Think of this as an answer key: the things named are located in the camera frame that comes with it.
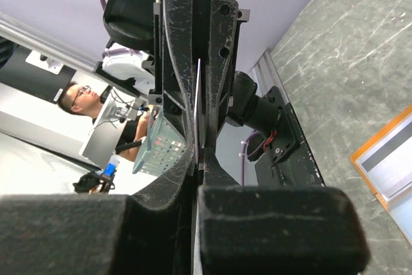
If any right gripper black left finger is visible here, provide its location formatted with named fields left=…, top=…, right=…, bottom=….
left=1, top=148, right=194, bottom=274

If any aluminium frame rail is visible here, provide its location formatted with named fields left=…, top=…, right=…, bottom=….
left=248, top=48, right=290, bottom=104

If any tan leather card holder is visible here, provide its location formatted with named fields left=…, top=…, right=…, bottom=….
left=350, top=106, right=411, bottom=242

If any seated person with glasses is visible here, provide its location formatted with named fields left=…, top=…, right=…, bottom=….
left=57, top=81, right=155, bottom=163

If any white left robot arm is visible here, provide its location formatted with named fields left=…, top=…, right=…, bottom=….
left=100, top=0, right=324, bottom=185

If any teal plastic basket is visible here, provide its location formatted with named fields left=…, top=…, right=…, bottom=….
left=132, top=107, right=186, bottom=177

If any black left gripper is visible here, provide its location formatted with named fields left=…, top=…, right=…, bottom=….
left=149, top=0, right=249, bottom=149

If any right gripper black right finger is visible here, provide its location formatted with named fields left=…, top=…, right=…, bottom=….
left=198, top=147, right=370, bottom=274

